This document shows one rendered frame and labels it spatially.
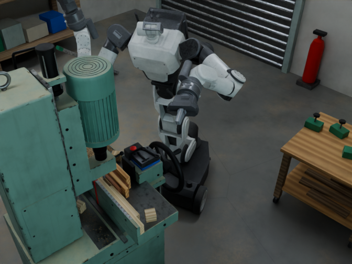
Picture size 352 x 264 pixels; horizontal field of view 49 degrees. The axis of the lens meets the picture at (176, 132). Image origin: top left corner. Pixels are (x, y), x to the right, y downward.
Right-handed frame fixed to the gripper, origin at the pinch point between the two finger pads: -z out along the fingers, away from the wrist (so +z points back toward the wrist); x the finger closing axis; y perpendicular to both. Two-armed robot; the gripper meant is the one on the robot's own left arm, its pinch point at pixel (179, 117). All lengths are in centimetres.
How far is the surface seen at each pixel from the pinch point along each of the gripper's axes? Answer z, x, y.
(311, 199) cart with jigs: 60, -46, -141
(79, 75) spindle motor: -7.3, 28.0, 26.1
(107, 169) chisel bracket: -12.1, 34.4, -21.6
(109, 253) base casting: -39, 31, -45
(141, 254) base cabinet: -29, 26, -63
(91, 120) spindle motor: -11.8, 28.6, 8.9
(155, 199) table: -14.2, 16.2, -37.7
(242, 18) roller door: 299, 43, -148
